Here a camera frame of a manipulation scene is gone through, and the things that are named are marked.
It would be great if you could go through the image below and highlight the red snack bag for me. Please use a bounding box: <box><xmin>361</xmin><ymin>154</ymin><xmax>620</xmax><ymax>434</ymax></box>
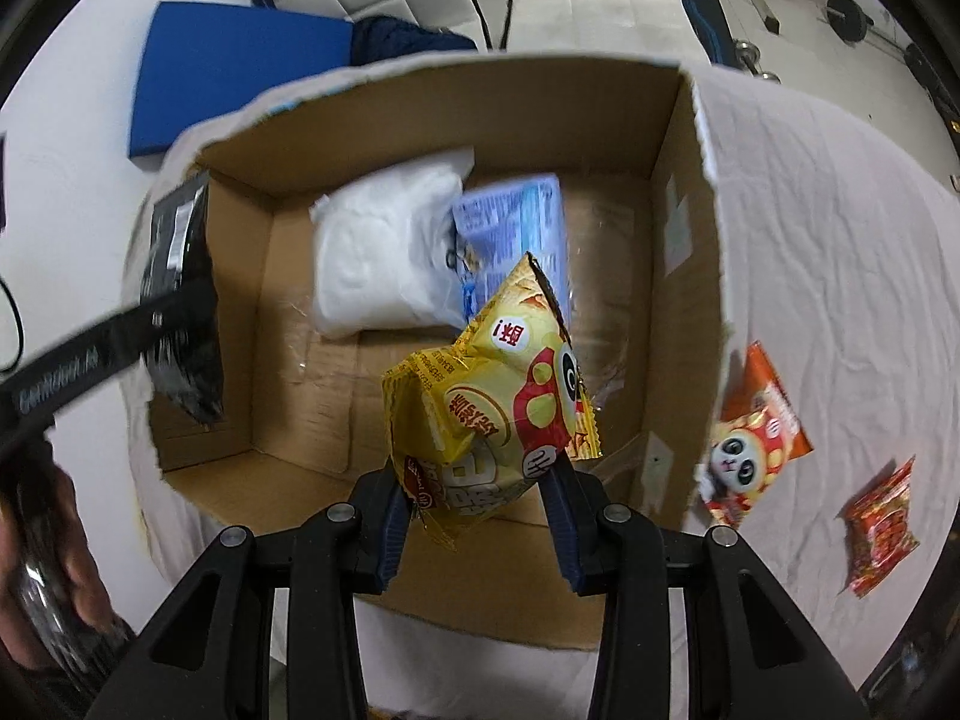
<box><xmin>841</xmin><ymin>457</ymin><xmax>919</xmax><ymax>598</ymax></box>

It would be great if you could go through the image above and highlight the black snack pack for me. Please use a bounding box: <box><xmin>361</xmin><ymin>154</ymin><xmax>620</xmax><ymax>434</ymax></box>
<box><xmin>140</xmin><ymin>172</ymin><xmax>224</xmax><ymax>424</ymax></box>

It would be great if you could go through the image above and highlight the orange panda snack bag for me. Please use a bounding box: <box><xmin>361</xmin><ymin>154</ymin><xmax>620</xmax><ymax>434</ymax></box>
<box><xmin>698</xmin><ymin>341</ymin><xmax>812</xmax><ymax>528</ymax></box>

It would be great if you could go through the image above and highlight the yellow panda snack bag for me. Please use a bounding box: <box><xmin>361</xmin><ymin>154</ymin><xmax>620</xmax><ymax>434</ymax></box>
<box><xmin>382</xmin><ymin>254</ymin><xmax>602</xmax><ymax>546</ymax></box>

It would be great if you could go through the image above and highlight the white soft plastic pack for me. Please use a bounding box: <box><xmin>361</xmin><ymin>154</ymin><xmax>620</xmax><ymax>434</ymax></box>
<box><xmin>309</xmin><ymin>148</ymin><xmax>475</xmax><ymax>340</ymax></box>

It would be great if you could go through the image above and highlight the blue tissue pack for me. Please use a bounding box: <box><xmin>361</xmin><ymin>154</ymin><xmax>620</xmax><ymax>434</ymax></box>
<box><xmin>452</xmin><ymin>174</ymin><xmax>571</xmax><ymax>323</ymax></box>

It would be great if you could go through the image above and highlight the person's left hand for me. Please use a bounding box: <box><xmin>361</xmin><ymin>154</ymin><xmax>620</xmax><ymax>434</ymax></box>
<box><xmin>2</xmin><ymin>434</ymin><xmax>133</xmax><ymax>683</ymax></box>

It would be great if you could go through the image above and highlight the cardboard box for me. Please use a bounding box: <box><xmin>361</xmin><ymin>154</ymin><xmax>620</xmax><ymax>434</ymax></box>
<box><xmin>138</xmin><ymin>50</ymin><xmax>734</xmax><ymax>652</ymax></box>

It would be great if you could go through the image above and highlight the blue foam mat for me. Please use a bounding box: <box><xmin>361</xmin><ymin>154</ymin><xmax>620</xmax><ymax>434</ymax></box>
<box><xmin>127</xmin><ymin>2</ymin><xmax>353</xmax><ymax>158</ymax></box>

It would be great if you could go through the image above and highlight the dark blue bag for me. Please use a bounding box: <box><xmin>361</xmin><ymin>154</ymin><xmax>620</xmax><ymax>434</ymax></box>
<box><xmin>350</xmin><ymin>15</ymin><xmax>478</xmax><ymax>67</ymax></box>

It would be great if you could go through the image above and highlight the black dumbbell on floor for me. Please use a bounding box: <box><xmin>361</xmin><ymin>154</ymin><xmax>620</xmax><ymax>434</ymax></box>
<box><xmin>825</xmin><ymin>0</ymin><xmax>874</xmax><ymax>44</ymax></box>

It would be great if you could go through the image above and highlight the black blue weight bench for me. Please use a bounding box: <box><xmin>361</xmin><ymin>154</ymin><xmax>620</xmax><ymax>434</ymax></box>
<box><xmin>682</xmin><ymin>0</ymin><xmax>742</xmax><ymax>70</ymax></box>

